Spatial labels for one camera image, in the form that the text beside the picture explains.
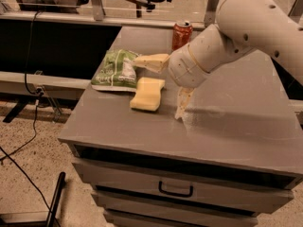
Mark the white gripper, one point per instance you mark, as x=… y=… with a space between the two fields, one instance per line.
x=184 y=67

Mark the yellow sponge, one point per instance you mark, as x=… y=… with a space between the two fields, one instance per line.
x=148 y=94

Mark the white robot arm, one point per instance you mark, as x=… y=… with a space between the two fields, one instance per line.
x=241 y=27

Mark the green jalapeno chip bag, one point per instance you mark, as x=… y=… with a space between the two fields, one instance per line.
x=117 y=72

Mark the orange soda can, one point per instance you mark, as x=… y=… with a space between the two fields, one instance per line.
x=181 y=34

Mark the grey drawer cabinet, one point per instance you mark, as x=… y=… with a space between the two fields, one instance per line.
x=239 y=144

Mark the black metal stand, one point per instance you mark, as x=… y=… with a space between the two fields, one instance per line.
x=37 y=219

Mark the grey metal railing post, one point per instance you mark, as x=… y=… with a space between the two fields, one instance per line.
x=98 y=11
x=210 y=12

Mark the black drawer handle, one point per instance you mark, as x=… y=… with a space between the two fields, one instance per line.
x=174 y=190

